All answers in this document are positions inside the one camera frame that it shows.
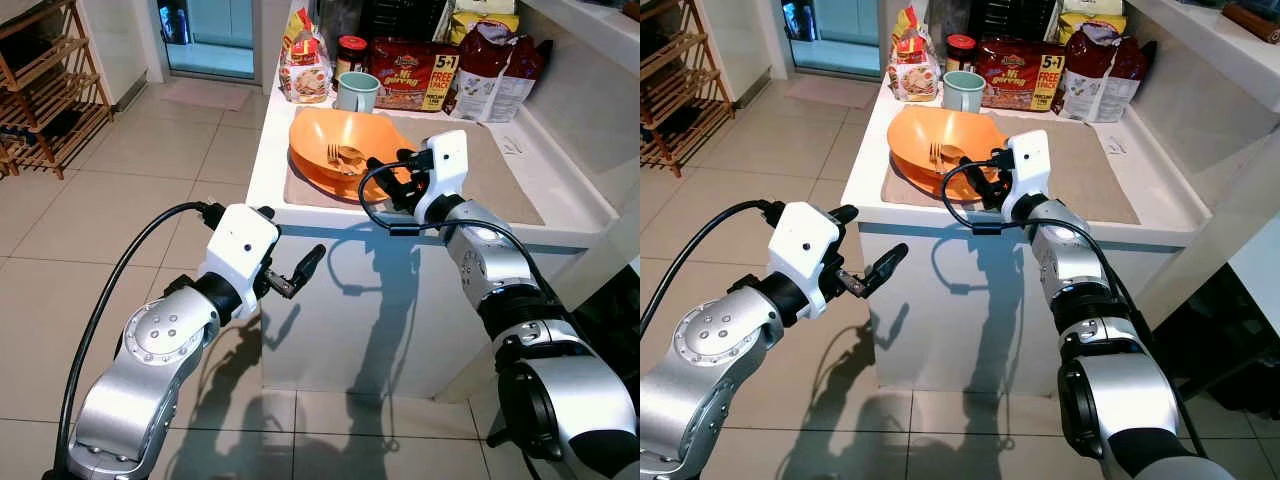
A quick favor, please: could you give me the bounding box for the orange plastic plate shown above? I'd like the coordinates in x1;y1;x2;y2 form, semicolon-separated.
887;150;1001;202
289;150;413;205

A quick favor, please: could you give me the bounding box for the pale green mug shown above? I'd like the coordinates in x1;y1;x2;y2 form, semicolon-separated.
942;70;988;114
334;71;382;114

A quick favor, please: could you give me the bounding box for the beige placemat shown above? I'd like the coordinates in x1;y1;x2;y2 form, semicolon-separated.
284;114;547;227
881;112;1142;227

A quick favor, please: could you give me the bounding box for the orange plastic bowl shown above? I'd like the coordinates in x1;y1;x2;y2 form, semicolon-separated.
886;105;1007;178
289;107;417;183

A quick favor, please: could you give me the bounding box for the red instant noodle multipack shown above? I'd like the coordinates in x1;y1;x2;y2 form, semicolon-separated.
367;38;462;113
975;38;1068;113

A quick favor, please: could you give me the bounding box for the white kitchen counter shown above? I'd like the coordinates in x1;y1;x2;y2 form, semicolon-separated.
245;0;641;403
842;0;1280;397

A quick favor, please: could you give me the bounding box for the red lidded jar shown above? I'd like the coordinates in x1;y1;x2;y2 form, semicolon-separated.
336;35;370;82
945;34;979;74

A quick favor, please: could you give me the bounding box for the red and white snack bag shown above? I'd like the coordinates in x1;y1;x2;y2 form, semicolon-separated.
451;22;554;125
1059;22;1159;125

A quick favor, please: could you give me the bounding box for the pink door mat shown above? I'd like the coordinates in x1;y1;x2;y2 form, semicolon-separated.
782;76;870;110
159;79;252;113

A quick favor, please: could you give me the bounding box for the black kitchen appliance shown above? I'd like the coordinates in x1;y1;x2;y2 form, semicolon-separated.
357;0;457;44
967;0;1064;44

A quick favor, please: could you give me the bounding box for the yellow food bag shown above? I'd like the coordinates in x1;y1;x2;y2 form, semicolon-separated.
449;0;520;47
1057;0;1128;47

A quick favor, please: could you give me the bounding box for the glass door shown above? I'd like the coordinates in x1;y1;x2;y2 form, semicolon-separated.
156;0;257;82
782;0;882;80

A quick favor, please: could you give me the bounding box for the wooden shoe rack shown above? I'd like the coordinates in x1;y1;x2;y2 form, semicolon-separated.
0;0;114;182
640;0;737;180

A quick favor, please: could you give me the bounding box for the brown wooden stick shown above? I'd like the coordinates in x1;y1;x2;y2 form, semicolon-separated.
1221;2;1280;44

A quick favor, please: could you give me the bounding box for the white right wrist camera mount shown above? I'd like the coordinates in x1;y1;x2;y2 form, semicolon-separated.
413;130;471;224
1003;130;1052;220

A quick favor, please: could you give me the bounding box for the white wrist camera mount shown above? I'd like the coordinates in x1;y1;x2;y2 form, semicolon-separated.
197;203;282;321
1003;130;1052;220
765;200;844;321
413;130;471;224

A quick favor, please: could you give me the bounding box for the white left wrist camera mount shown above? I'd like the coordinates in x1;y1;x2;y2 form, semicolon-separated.
197;203;282;321
765;200;844;321

